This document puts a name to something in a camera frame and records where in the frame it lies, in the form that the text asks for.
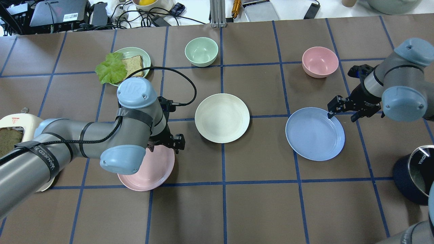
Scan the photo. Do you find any cardboard tube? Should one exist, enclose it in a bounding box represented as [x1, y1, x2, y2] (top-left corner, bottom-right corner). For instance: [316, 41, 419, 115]
[341, 0, 357, 8]

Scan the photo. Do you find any aluminium frame post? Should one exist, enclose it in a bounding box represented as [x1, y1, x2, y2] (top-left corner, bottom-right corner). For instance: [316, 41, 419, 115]
[210, 0, 227, 28]

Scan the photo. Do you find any dark blue saucepan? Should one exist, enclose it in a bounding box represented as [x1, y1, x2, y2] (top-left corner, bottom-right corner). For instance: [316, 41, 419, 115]
[393, 153, 429, 206]

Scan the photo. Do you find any green plate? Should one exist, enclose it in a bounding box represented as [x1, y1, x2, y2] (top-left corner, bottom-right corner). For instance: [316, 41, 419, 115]
[112, 47, 151, 87]

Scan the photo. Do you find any bread slice on plate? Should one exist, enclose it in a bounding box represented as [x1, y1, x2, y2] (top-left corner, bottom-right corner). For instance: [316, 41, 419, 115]
[121, 55, 143, 80]

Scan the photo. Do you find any pink bowl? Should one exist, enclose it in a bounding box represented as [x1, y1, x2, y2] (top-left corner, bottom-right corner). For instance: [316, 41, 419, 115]
[302, 46, 339, 78]

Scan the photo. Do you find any white fruit bowl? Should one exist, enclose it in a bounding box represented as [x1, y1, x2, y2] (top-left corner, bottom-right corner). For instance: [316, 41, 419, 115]
[132, 0, 175, 11]

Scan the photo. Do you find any green lettuce leaf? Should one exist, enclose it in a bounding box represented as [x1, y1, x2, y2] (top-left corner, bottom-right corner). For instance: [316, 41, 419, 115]
[95, 52, 127, 84]

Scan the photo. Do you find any kitchen scale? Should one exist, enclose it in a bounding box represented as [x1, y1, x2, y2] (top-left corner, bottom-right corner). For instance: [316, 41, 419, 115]
[242, 0, 280, 22]

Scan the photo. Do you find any green bowl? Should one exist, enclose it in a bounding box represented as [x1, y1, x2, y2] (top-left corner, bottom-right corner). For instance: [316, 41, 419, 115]
[184, 37, 219, 67]

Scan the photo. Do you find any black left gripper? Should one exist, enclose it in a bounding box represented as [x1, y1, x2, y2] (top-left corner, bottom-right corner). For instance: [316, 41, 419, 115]
[147, 96, 185, 154]

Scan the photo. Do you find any bread slice in toaster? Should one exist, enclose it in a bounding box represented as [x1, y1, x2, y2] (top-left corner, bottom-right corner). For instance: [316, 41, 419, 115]
[0, 128, 23, 157]

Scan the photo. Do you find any steel mixing bowl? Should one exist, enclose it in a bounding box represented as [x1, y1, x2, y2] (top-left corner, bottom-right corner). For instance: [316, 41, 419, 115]
[367, 0, 422, 15]

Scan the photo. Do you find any blue plate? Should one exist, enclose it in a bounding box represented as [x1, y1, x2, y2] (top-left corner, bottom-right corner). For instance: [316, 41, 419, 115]
[285, 107, 346, 162]

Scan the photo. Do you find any white toaster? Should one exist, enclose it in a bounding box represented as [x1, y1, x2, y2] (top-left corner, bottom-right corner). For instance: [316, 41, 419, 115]
[0, 108, 58, 192]

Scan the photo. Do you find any pink plate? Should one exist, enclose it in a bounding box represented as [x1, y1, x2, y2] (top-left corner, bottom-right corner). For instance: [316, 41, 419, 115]
[117, 145, 175, 191]

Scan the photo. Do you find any glass pot lid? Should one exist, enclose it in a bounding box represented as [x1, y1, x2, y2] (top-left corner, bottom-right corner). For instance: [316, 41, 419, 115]
[408, 145, 434, 196]

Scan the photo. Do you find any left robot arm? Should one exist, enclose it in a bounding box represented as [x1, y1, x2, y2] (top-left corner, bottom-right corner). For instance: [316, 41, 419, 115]
[0, 77, 185, 218]

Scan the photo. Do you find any black power adapter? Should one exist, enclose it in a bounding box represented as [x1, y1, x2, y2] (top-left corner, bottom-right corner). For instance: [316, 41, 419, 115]
[303, 3, 321, 20]

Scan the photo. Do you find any white plate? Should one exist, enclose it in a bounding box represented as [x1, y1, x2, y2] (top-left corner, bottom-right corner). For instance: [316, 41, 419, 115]
[194, 93, 251, 143]

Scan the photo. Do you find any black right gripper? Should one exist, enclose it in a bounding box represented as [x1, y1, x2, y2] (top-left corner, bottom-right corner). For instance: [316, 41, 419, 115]
[327, 64, 381, 122]

